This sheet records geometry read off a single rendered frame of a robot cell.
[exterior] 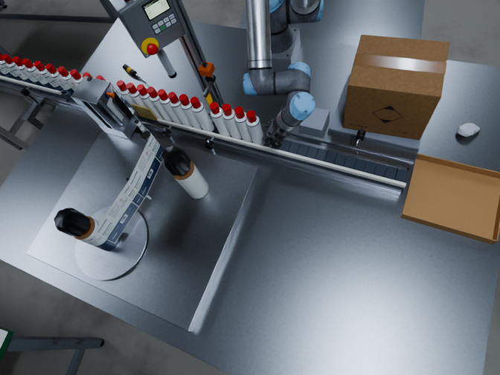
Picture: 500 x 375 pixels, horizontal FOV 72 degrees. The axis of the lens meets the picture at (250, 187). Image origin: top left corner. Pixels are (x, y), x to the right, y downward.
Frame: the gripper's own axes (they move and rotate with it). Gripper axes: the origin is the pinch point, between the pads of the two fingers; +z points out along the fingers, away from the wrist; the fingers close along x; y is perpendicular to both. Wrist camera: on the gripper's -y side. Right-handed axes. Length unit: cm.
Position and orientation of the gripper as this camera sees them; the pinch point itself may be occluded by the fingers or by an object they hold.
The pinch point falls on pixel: (268, 136)
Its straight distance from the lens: 140.0
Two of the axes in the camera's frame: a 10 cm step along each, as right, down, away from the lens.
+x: 8.8, 4.4, 1.8
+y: -3.7, 8.7, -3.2
